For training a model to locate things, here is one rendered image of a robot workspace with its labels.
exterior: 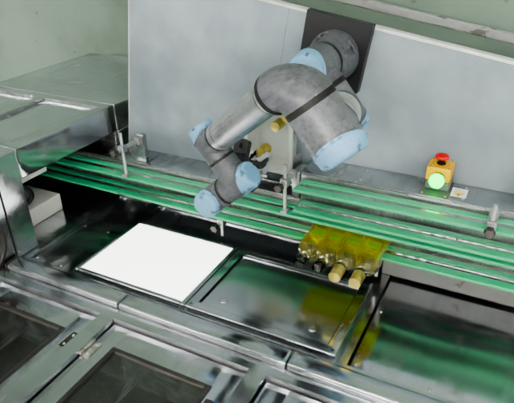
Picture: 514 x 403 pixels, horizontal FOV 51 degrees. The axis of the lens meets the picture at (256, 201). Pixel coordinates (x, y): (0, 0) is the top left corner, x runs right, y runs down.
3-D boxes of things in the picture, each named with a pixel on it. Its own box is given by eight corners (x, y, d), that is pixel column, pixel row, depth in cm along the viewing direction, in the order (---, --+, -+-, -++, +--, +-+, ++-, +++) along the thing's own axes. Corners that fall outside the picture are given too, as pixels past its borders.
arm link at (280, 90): (274, 52, 99) (176, 140, 140) (308, 101, 101) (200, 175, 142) (312, 29, 106) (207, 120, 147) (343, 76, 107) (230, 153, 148)
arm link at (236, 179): (229, 155, 135) (201, 173, 142) (254, 192, 136) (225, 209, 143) (243, 144, 141) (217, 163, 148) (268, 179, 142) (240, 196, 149)
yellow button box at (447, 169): (428, 177, 167) (424, 187, 161) (432, 155, 163) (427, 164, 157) (452, 181, 164) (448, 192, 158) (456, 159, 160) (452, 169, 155)
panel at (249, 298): (139, 226, 204) (75, 275, 178) (138, 219, 202) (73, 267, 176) (372, 290, 167) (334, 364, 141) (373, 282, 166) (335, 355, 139)
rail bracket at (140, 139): (149, 157, 213) (111, 181, 195) (144, 117, 205) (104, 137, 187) (159, 159, 211) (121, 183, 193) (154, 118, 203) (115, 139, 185)
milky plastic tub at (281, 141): (257, 157, 193) (245, 167, 186) (255, 97, 182) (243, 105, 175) (301, 166, 186) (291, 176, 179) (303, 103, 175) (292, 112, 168)
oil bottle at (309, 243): (321, 227, 178) (295, 261, 161) (322, 212, 175) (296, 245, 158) (337, 231, 175) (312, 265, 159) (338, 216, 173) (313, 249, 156)
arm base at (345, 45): (320, 21, 158) (306, 27, 150) (366, 41, 154) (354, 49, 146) (304, 68, 167) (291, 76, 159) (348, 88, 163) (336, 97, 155)
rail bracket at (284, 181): (289, 201, 179) (272, 219, 169) (289, 155, 170) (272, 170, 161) (297, 203, 177) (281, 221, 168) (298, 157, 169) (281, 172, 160)
